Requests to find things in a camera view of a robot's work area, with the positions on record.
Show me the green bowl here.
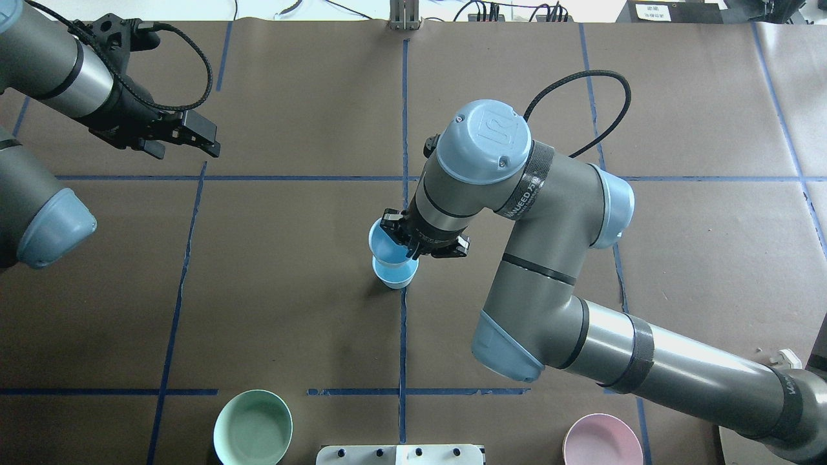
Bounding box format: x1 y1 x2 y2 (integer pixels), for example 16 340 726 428
213 389 293 464

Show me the white power plug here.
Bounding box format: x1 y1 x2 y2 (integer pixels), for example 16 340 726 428
769 348 804 370

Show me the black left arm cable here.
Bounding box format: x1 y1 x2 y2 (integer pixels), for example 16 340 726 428
26 0 214 112

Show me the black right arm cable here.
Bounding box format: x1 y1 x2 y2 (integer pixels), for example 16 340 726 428
523 70 632 159

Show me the black box with label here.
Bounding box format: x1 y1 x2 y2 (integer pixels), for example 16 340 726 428
615 1 724 24

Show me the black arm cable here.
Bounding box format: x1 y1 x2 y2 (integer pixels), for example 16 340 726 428
26 0 214 112
523 70 632 159

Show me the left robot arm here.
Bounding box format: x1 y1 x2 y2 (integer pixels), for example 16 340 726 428
1 1 220 271

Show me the light blue cup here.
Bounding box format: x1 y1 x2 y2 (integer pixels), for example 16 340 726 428
372 257 419 289
368 220 410 268

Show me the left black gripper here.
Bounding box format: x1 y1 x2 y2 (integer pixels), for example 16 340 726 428
68 14 221 160

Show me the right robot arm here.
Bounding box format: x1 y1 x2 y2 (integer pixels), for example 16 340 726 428
380 99 825 464

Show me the pink bowl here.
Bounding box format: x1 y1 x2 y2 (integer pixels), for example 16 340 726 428
561 414 644 464

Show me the black power strip with cables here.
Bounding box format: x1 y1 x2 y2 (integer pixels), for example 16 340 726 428
451 1 575 23

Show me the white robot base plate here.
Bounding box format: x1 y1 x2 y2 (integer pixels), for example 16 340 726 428
315 444 487 464

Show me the grey metal camera post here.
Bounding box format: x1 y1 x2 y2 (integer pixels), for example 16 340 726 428
389 0 422 30

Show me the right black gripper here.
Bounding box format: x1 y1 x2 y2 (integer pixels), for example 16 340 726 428
380 208 470 260

